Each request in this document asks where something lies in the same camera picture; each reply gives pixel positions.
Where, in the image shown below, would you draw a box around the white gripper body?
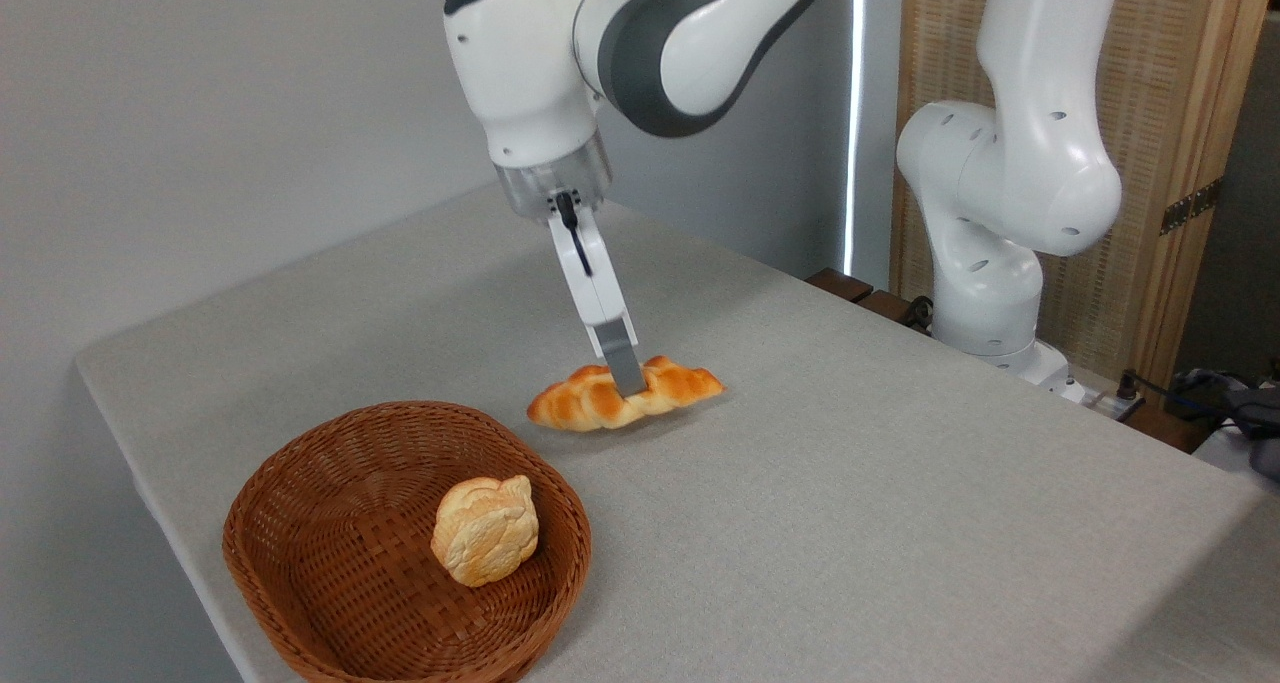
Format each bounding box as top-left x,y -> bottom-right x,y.
545,191 -> 634,329

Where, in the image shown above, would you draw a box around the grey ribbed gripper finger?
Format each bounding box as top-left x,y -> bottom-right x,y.
583,309 -> 650,401

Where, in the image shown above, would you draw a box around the golden twisted bread loaf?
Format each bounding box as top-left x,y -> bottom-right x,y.
526,355 -> 728,434

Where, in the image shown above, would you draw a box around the round pale bread roll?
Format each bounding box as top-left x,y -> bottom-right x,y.
431,475 -> 540,589

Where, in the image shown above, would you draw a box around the brown woven wicker basket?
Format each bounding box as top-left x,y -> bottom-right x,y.
222,400 -> 593,683

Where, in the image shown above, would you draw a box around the dark brown wooden slat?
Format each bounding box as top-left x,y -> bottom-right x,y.
805,267 -> 875,305
858,289 -> 917,326

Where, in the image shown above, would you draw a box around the grey tablecloth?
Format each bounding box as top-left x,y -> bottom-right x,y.
75,181 -> 1280,683

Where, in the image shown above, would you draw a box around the dark metal screen hinge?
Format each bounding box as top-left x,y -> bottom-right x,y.
1159,178 -> 1224,237

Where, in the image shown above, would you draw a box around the wooden rattan folding screen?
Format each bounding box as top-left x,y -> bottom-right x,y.
889,0 -> 1280,404

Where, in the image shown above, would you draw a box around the dark grey bag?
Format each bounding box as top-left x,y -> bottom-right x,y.
1165,363 -> 1280,484

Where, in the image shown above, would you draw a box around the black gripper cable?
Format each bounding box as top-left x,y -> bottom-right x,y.
554,190 -> 593,277

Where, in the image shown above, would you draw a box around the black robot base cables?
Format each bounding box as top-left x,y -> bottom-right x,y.
1113,368 -> 1241,426

